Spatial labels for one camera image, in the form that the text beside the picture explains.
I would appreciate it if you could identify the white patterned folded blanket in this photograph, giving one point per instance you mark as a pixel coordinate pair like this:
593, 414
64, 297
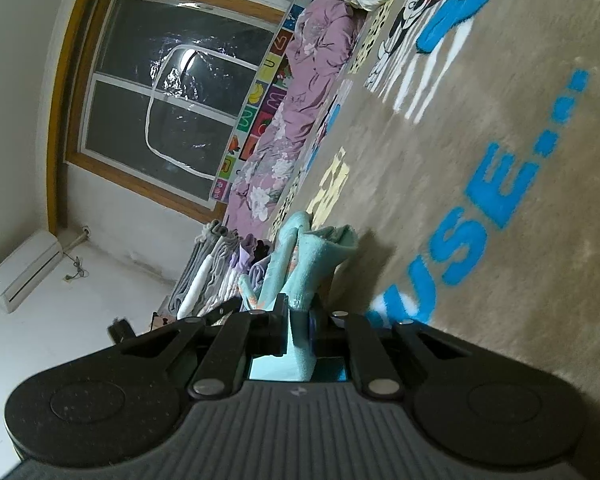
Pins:
220, 259

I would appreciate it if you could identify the grey folded blanket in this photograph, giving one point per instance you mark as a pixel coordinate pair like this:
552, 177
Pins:
204, 243

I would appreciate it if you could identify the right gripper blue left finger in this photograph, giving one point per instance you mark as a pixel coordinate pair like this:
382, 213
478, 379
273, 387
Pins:
268, 329

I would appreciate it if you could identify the lavender folded sheet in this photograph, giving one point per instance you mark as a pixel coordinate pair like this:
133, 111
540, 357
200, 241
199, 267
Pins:
253, 257

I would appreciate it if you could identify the wooden framed window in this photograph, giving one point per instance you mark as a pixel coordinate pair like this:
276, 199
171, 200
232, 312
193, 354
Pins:
146, 94

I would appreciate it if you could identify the white rolled towel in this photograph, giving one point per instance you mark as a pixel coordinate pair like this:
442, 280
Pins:
195, 289

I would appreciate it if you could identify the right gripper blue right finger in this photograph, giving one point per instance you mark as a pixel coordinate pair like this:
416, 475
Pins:
342, 333

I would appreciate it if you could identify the teal patterned children's garment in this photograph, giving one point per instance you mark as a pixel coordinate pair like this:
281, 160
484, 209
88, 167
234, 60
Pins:
302, 260

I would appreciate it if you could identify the brown Mickey Mouse blanket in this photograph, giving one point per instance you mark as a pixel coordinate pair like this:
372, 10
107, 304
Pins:
472, 174

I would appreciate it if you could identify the purple floral quilt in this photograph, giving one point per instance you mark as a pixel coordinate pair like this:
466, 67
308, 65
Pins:
323, 42

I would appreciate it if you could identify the white wall air conditioner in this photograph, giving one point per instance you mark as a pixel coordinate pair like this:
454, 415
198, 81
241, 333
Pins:
26, 267

